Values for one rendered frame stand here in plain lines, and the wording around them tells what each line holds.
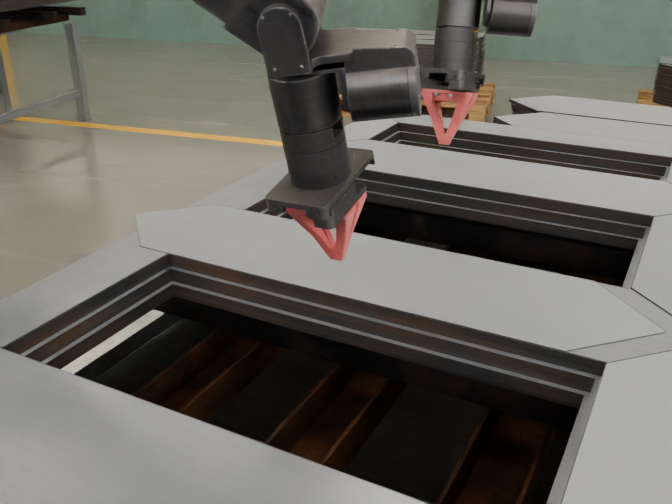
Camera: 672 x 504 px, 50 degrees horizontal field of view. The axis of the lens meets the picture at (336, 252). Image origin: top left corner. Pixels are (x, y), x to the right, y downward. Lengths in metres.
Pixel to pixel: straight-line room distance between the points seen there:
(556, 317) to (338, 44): 0.41
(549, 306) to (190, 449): 0.44
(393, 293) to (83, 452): 0.40
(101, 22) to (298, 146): 8.95
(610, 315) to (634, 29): 6.93
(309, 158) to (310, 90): 0.06
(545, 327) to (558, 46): 6.99
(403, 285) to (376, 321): 0.07
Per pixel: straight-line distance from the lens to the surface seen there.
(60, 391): 0.73
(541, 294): 0.89
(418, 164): 1.33
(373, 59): 0.59
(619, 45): 7.75
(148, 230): 1.06
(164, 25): 9.06
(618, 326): 0.85
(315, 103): 0.61
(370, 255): 0.95
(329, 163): 0.63
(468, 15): 1.00
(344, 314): 0.85
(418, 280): 0.89
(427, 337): 0.81
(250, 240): 1.00
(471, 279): 0.90
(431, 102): 1.01
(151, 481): 0.61
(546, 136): 1.56
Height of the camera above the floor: 1.27
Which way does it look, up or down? 25 degrees down
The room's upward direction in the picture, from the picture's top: straight up
